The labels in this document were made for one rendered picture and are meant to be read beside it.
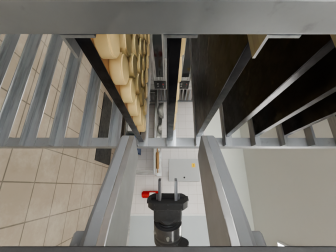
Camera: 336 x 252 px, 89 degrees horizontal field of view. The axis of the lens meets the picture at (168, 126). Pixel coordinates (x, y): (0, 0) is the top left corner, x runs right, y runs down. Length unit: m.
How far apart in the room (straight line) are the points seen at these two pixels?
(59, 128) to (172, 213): 0.45
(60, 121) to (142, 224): 3.86
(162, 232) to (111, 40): 0.51
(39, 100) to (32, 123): 0.09
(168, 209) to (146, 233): 3.84
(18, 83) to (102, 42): 0.63
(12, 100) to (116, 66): 0.58
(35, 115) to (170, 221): 0.56
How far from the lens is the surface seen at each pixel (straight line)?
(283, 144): 0.64
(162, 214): 0.57
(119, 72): 0.28
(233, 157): 4.58
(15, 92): 0.82
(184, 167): 4.07
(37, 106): 0.74
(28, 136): 0.71
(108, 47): 0.24
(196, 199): 4.29
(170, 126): 0.42
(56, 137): 0.66
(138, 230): 4.40
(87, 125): 0.62
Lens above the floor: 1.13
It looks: level
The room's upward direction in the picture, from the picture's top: 90 degrees clockwise
